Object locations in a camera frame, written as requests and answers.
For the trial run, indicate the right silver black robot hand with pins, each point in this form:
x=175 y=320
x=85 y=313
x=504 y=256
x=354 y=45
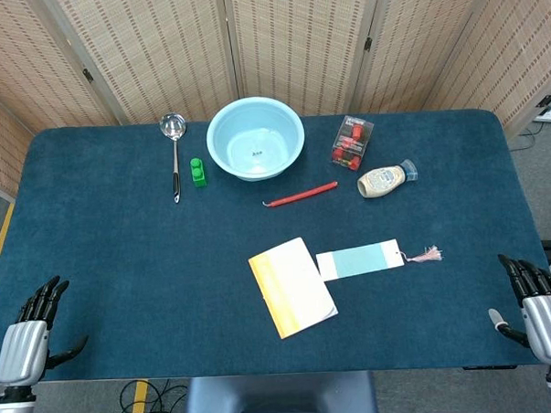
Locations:
x=548 y=322

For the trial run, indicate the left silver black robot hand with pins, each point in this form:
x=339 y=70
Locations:
x=23 y=345

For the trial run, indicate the teal bookmark with pink tassel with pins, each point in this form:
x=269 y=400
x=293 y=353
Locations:
x=360 y=260

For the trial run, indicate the white and orange notebook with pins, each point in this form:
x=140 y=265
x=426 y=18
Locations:
x=295 y=288

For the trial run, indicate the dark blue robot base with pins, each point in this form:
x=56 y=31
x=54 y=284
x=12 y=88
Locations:
x=279 y=398

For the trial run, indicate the dark blue table cloth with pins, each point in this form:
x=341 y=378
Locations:
x=121 y=245

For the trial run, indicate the white power strip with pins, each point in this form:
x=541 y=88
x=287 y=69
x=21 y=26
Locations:
x=550 y=114

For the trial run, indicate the beige squeeze bottle, blue cap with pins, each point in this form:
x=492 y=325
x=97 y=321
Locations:
x=382 y=181

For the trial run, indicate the green toy building block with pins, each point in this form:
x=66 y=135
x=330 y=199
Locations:
x=198 y=173

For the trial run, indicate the clear box of red pieces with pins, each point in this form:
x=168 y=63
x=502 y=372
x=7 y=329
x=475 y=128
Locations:
x=352 y=141

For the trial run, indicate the red pen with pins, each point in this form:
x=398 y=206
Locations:
x=302 y=194

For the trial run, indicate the light blue plastic bowl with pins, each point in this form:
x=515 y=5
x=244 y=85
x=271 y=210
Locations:
x=254 y=143

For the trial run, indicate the woven folding screen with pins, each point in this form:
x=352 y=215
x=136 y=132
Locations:
x=159 y=47

